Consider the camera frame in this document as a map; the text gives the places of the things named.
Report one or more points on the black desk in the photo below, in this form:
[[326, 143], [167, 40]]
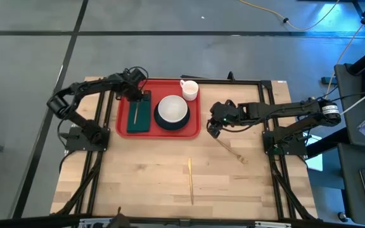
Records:
[[350, 190], [353, 126]]

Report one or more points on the dark round plate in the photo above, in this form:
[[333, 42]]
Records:
[[171, 126]]

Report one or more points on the black aluminium table frame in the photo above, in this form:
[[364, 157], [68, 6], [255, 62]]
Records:
[[249, 82]]

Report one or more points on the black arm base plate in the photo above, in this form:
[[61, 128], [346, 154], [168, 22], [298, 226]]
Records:
[[293, 149], [74, 144]]

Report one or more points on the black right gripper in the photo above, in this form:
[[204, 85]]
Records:
[[231, 117]]

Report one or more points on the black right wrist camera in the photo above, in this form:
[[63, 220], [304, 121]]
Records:
[[219, 107]]

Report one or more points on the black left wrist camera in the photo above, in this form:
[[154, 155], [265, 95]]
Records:
[[137, 75]]

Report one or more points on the gold spoon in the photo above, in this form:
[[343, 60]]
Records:
[[135, 115]]

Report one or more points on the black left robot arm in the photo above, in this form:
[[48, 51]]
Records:
[[74, 90]]

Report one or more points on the green cloth napkin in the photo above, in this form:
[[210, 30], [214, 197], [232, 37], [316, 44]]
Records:
[[144, 120]]

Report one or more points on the red plastic tray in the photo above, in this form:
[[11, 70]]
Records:
[[166, 134]]

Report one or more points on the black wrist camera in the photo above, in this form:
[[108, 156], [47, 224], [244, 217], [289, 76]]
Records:
[[137, 75], [219, 107]]

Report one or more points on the white ceramic bowl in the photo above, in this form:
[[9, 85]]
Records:
[[173, 109]]

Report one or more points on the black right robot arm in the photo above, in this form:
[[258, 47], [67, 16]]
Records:
[[284, 109]]

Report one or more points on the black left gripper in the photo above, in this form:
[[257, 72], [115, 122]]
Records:
[[127, 88]]

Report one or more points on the white ceramic mug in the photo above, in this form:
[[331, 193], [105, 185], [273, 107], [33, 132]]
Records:
[[190, 90]]

